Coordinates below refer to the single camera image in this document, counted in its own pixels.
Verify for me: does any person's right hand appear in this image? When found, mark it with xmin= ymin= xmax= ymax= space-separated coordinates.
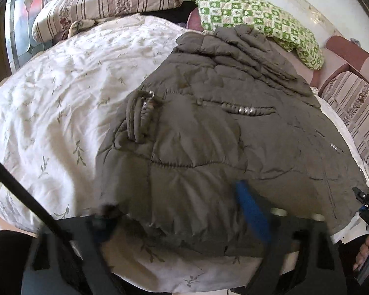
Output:
xmin=353 ymin=235 xmax=369 ymax=271

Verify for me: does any green white checkered pillow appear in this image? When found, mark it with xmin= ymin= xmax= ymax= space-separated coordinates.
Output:
xmin=192 ymin=0 xmax=325 ymax=70

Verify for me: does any stained glass window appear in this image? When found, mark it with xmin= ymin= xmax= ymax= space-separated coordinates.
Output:
xmin=4 ymin=0 xmax=59 ymax=71

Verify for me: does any white leaf-print blanket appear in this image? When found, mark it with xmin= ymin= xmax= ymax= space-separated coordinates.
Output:
xmin=0 ymin=14 xmax=369 ymax=292

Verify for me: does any olive puffer jacket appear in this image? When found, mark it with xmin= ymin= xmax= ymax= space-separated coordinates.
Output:
xmin=95 ymin=26 xmax=369 ymax=257

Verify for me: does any striped floral zippered cushion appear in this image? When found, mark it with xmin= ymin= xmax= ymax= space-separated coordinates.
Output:
xmin=321 ymin=71 xmax=369 ymax=188

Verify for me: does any pink sofa with red-brown trim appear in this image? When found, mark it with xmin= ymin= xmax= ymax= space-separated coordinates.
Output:
xmin=186 ymin=9 xmax=369 ymax=99

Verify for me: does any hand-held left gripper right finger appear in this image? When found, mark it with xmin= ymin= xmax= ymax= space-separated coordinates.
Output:
xmin=234 ymin=180 xmax=348 ymax=295

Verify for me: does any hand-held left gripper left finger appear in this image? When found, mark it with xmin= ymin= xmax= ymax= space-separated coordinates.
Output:
xmin=21 ymin=206 xmax=123 ymax=295

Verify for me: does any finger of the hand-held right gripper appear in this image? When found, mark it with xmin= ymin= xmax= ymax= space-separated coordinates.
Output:
xmin=352 ymin=186 xmax=369 ymax=222

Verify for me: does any black strap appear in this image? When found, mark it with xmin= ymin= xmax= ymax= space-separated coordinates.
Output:
xmin=0 ymin=148 xmax=74 ymax=242

